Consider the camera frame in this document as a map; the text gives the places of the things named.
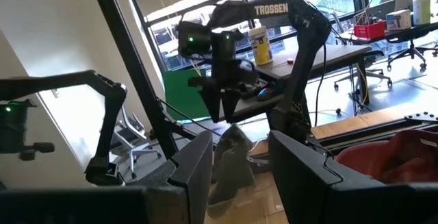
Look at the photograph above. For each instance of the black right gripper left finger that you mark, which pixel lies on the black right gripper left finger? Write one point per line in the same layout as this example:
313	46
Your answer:
200	169

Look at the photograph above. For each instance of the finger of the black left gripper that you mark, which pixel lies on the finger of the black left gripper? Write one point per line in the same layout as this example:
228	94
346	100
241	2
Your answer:
210	100
231	104

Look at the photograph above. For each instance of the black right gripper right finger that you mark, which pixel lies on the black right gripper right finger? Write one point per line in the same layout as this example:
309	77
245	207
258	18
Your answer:
301	176

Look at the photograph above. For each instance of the charcoal baseball cap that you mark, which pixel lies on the charcoal baseball cap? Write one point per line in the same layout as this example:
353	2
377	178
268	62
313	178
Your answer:
232	162

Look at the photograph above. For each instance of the dark red baseball cap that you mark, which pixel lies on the dark red baseball cap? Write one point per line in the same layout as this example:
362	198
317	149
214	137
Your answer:
393	159

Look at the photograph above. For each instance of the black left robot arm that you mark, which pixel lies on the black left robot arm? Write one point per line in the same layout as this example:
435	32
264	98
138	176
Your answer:
308	63

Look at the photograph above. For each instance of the green board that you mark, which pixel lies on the green board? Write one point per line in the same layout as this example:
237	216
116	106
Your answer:
181	97

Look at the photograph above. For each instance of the black computer mouse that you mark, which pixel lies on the black computer mouse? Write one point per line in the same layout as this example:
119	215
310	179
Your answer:
267	94

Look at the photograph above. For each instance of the yellow white wipes canister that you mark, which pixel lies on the yellow white wipes canister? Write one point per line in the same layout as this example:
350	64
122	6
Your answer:
260	46

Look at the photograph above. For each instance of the small red object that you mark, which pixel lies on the small red object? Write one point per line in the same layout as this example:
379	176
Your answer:
290	60

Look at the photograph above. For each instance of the white office chair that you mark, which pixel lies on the white office chair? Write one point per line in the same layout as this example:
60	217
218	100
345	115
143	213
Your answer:
137	138

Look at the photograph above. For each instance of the grey office desk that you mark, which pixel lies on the grey office desk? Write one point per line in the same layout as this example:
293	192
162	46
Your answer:
328	54

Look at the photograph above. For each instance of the red parts bin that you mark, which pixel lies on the red parts bin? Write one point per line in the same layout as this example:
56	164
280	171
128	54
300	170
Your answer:
369	30

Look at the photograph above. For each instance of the white cardboard box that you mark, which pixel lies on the white cardboard box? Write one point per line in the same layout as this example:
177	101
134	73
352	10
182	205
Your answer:
398	20

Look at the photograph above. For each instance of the dark background desk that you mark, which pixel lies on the dark background desk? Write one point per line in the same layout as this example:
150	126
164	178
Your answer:
421	31

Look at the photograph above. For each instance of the white paper roll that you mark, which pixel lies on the white paper roll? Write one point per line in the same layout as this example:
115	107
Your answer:
421	10

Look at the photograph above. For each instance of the black aluminium table frame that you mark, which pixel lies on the black aluminium table frame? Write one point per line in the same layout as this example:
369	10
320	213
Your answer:
376	131

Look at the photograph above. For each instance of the black diagonal frame strut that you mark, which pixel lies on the black diagonal frame strut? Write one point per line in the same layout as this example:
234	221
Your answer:
130	63

